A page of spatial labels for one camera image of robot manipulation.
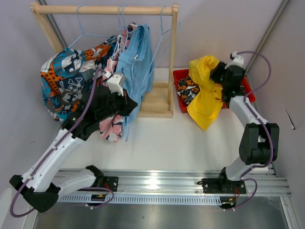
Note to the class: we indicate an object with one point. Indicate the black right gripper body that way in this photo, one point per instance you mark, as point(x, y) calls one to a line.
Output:
point(218, 76)

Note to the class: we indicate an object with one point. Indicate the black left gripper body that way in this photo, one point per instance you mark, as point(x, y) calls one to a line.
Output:
point(116, 102)

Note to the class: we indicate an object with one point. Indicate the yellow shorts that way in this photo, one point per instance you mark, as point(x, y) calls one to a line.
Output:
point(205, 107)

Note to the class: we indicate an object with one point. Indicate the orange black camo shorts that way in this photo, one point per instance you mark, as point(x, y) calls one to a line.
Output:
point(187, 89)

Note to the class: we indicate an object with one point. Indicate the light blue shorts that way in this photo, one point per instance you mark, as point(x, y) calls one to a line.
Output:
point(143, 64)

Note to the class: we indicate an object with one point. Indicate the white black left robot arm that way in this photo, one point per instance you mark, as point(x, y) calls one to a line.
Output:
point(39, 186)

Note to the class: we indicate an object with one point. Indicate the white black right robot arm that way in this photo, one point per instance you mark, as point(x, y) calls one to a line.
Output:
point(259, 142)

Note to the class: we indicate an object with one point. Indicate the pink white patterned shorts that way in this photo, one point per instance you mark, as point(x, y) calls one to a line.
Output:
point(111, 128)

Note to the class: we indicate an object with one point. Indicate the blue orange patchwork shorts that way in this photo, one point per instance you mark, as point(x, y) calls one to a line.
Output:
point(69, 74)

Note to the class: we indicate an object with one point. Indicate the wooden clothes rack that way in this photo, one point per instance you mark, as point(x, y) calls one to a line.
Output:
point(159, 102)

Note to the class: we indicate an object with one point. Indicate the red plastic bin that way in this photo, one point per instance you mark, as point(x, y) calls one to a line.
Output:
point(177, 75)

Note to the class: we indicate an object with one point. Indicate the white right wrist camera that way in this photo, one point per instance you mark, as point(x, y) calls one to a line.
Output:
point(236, 60)

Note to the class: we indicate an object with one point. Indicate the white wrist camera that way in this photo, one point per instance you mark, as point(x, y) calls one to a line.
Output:
point(115, 82)
point(236, 60)

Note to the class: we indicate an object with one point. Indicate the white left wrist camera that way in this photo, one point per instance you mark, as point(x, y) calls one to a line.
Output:
point(115, 82)

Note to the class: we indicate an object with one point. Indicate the white wire hanger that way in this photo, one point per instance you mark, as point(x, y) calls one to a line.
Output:
point(119, 47)

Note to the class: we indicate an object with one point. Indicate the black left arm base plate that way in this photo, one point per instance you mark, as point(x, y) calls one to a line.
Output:
point(103, 181)

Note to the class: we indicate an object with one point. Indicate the aluminium mounting rail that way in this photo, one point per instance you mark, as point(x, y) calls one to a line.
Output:
point(155, 182)

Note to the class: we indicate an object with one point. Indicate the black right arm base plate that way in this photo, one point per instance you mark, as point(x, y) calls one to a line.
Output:
point(222, 186)

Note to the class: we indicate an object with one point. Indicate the slotted cable duct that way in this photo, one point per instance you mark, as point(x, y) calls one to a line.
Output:
point(87, 198)

